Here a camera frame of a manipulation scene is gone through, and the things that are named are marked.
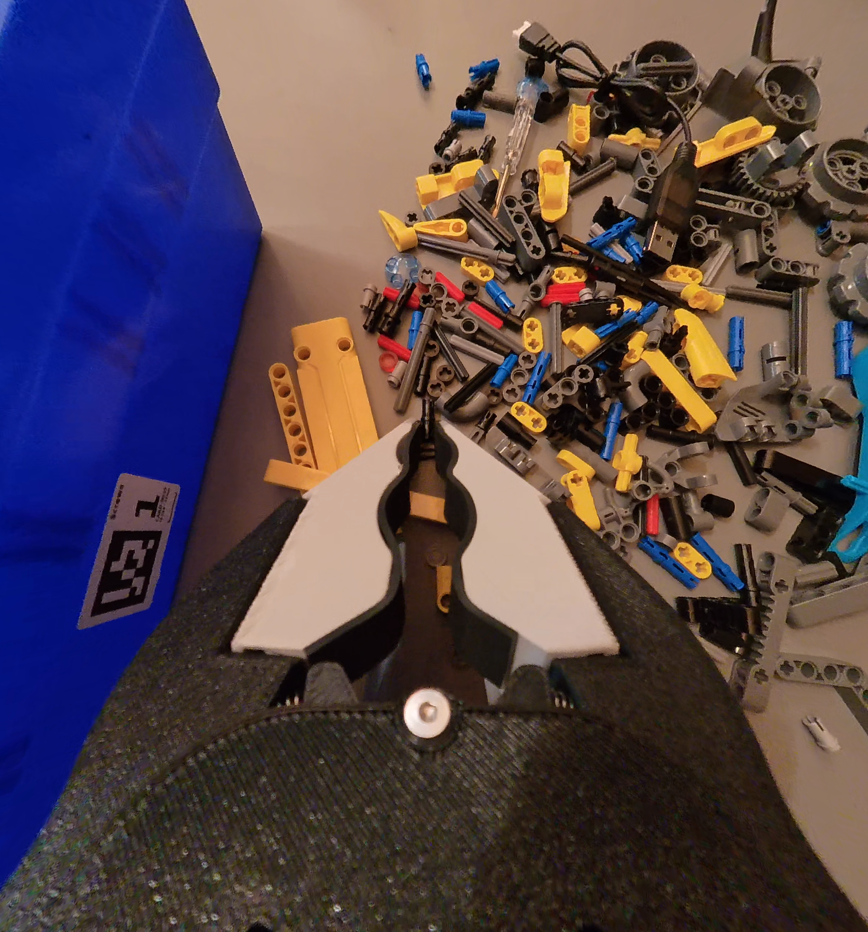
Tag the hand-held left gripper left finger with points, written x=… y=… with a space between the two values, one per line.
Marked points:
x=332 y=568

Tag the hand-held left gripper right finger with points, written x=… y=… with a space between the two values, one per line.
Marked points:
x=529 y=575

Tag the black brick connector pin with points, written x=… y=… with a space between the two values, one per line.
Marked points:
x=428 y=415

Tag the yellow short brick beam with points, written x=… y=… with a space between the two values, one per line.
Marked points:
x=288 y=475

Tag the yellow holed brick beam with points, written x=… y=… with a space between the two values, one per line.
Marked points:
x=288 y=415

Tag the yellow flat brick panel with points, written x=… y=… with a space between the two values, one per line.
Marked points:
x=332 y=386

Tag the black white printed tag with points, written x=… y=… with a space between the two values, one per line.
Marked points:
x=128 y=553

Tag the white small brick pin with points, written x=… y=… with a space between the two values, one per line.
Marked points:
x=821 y=732

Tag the blue plastic bin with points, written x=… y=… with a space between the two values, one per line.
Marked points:
x=77 y=291

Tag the pile of toy brick parts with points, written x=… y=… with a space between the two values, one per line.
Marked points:
x=550 y=182

